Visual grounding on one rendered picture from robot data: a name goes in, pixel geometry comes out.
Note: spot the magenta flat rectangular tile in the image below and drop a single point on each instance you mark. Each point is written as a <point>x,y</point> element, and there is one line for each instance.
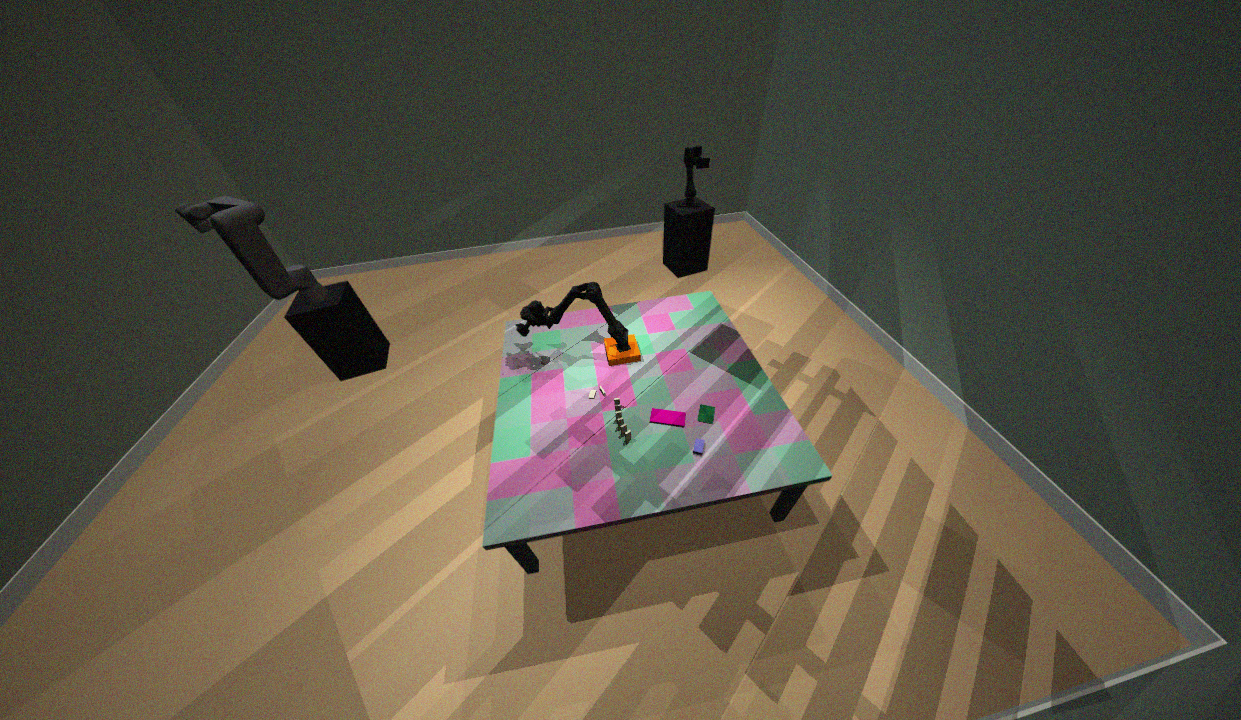
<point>668,417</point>

